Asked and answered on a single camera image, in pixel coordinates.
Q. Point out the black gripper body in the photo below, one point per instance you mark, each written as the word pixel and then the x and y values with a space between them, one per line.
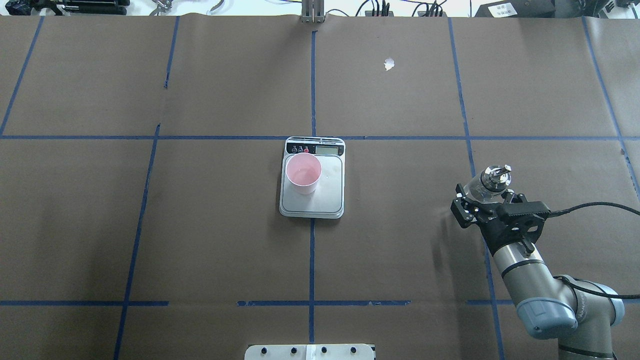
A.
pixel 486 226

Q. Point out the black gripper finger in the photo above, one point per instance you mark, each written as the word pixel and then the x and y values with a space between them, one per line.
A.
pixel 511 196
pixel 468 212

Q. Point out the clear glass sauce bottle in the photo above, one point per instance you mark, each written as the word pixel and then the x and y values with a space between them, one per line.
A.
pixel 488 186

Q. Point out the pink plastic cup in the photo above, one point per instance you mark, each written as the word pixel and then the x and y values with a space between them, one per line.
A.
pixel 303 171

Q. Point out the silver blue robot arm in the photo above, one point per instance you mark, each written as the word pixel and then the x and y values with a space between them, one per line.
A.
pixel 578 313

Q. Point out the grey kitchen scale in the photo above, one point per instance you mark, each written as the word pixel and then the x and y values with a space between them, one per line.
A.
pixel 328 200

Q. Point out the black box with label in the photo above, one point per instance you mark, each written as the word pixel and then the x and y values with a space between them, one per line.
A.
pixel 516 9

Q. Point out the black folded tripod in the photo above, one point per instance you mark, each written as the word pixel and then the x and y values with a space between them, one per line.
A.
pixel 61 7

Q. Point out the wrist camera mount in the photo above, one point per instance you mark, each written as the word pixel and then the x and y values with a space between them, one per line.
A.
pixel 512 212

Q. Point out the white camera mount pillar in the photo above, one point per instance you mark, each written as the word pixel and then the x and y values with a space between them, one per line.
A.
pixel 327 351

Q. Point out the aluminium frame post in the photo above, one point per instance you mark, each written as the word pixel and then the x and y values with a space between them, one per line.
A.
pixel 313 11

